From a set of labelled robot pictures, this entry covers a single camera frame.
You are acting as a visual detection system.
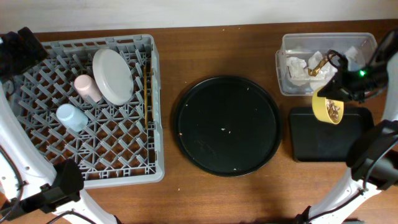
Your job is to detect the black rectangular tray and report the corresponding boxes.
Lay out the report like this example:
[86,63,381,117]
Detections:
[289,107,374,162]

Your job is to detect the pink plastic cup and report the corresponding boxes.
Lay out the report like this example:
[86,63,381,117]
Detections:
[73,75,102,103]

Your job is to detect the wooden chopstick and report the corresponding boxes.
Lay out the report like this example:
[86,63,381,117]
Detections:
[143,66,148,130]
[150,59,155,120]

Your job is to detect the grey plastic dishwasher rack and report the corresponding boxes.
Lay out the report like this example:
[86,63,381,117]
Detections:
[1,34,165,189]

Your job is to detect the clear plastic bin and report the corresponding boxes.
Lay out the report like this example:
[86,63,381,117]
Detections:
[275,32,377,96]

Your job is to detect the white paper napkin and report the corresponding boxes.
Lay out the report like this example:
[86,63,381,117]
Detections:
[286,47,365,90]

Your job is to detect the light blue plastic cup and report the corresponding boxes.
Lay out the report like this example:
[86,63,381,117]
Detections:
[56,103,88,132]

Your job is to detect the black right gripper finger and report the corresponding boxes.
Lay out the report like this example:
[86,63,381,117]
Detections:
[317,74,345,101]
[326,49,348,77]

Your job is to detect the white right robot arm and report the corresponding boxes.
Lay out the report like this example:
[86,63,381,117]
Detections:
[294,29,397,224]

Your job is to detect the gold foil wrapper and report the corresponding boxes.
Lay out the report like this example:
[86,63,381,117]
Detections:
[308,55,328,77]

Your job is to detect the yellow bowl with food scraps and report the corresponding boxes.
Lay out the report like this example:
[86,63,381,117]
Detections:
[312,87,344,124]

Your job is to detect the round black tray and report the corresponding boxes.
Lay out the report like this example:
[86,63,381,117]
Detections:
[173,76,282,177]

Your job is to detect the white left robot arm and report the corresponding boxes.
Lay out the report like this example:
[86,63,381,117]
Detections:
[1,27,120,223]

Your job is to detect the grey round plate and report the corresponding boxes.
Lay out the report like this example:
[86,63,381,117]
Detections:
[93,49,134,106]

